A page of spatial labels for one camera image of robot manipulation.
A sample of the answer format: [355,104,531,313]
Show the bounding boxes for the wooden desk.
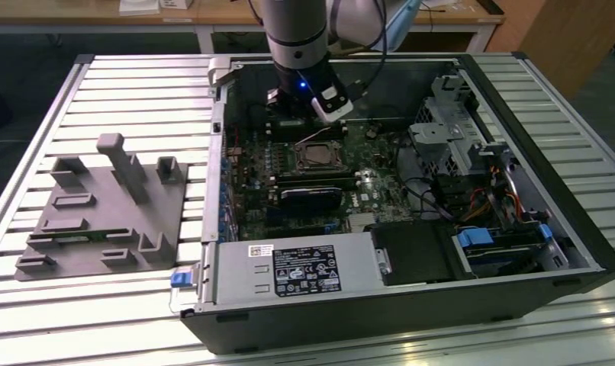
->
[0,0,507,54]

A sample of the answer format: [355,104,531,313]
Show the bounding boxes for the wooden cabinet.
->
[518,0,615,100]

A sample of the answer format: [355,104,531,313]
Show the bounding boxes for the grey parts rack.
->
[12,132,191,282]

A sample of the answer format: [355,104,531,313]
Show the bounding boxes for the black disk bay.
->
[371,223,464,287]

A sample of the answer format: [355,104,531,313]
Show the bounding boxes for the grey power supply box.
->
[200,232,390,306]

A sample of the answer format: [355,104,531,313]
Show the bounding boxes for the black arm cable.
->
[356,0,391,96]

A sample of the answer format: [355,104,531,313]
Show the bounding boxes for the green motherboard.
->
[220,125,415,243]

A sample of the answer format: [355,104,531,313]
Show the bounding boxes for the grey metal drive cage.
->
[408,74,515,176]

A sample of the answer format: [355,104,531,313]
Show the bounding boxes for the green RAM stick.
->
[47,230,113,243]

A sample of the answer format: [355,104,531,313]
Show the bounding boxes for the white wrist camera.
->
[310,84,355,125]

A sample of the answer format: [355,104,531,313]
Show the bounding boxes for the flat black item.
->
[478,0,507,16]

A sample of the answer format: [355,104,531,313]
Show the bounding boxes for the CPU socket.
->
[291,140,351,173]

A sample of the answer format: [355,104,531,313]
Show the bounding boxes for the small silver heat sink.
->
[347,213,378,230]

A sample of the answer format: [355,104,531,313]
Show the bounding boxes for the black open PC case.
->
[179,52,615,354]

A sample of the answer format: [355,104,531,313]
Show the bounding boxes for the blue power supply handle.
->
[170,268,200,289]

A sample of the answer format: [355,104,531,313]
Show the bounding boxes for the hard disk in blue carrier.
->
[452,224,556,279]

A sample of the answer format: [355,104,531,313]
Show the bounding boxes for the black graphics card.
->
[278,185,343,213]

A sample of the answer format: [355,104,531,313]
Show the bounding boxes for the metal socket cover frame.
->
[292,141,347,172]

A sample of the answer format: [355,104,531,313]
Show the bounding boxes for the pale blue teach pendant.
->
[388,0,424,51]

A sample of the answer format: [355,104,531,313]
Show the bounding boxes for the orange power wires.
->
[459,190,523,224]

